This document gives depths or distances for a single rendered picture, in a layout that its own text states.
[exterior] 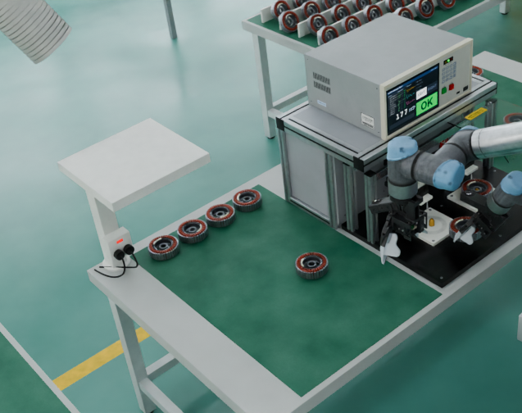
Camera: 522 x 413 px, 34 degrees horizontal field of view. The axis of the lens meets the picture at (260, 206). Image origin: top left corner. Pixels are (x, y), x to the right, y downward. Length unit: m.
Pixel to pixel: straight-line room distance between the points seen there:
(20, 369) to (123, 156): 0.75
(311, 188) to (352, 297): 0.50
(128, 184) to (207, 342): 0.56
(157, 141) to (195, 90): 2.91
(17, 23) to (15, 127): 3.13
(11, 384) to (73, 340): 1.23
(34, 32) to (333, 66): 0.98
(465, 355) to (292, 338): 1.16
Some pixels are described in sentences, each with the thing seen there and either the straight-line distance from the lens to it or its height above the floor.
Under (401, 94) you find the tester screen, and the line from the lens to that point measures 2.89.
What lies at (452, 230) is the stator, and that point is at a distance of 2.94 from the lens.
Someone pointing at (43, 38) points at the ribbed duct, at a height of 1.62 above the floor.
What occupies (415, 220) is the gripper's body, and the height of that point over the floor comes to 1.29.
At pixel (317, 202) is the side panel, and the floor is 0.81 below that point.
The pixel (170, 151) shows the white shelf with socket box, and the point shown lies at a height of 1.21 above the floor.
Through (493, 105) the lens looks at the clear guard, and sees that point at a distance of 3.21.
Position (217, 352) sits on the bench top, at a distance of 2.72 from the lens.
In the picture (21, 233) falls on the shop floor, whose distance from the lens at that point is 4.79.
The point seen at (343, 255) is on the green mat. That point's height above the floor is 0.75.
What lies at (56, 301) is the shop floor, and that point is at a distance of 4.27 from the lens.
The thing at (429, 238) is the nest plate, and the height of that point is 0.78.
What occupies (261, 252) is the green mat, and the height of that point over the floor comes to 0.75.
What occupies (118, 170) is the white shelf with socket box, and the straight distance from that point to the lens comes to 2.78.
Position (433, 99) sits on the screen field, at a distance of 3.04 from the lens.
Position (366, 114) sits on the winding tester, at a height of 1.18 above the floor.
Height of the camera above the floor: 2.66
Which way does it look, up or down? 36 degrees down
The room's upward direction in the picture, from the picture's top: 8 degrees counter-clockwise
